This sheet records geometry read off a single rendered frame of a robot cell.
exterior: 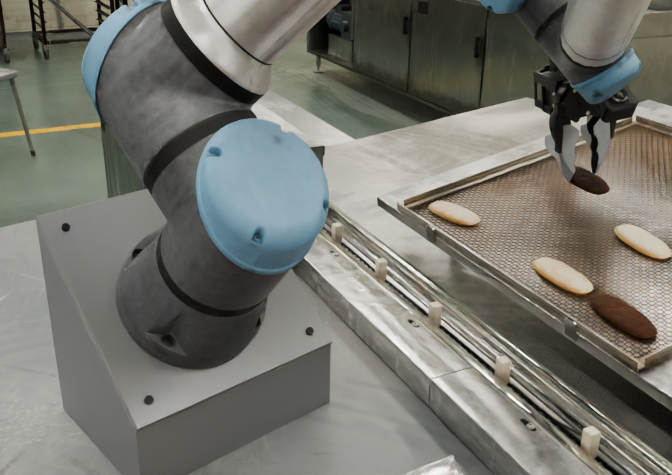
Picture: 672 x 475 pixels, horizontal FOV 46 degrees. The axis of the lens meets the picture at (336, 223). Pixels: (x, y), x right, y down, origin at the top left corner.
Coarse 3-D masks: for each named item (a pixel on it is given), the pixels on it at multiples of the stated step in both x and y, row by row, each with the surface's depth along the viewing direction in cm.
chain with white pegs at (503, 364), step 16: (336, 224) 124; (336, 240) 124; (384, 272) 113; (416, 304) 107; (432, 304) 101; (432, 320) 101; (496, 368) 90; (528, 400) 87; (544, 416) 85; (592, 432) 78; (592, 448) 78
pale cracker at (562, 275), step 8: (536, 264) 104; (544, 264) 104; (552, 264) 103; (560, 264) 103; (544, 272) 102; (552, 272) 102; (560, 272) 101; (568, 272) 101; (576, 272) 101; (552, 280) 101; (560, 280) 100; (568, 280) 100; (576, 280) 99; (584, 280) 99; (568, 288) 99; (576, 288) 98; (584, 288) 98; (592, 288) 98
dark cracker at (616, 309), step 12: (600, 300) 95; (612, 300) 95; (600, 312) 94; (612, 312) 93; (624, 312) 92; (636, 312) 92; (612, 324) 92; (624, 324) 90; (636, 324) 90; (648, 324) 90; (636, 336) 89; (648, 336) 89
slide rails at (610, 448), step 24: (360, 240) 123; (360, 264) 116; (408, 288) 109; (480, 336) 98; (504, 384) 88; (528, 384) 89; (528, 408) 84; (552, 408) 85; (552, 432) 81; (624, 456) 78
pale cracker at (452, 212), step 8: (432, 208) 123; (440, 208) 122; (448, 208) 121; (456, 208) 121; (464, 208) 121; (440, 216) 121; (448, 216) 120; (456, 216) 119; (464, 216) 118; (472, 216) 118; (464, 224) 117; (472, 224) 117
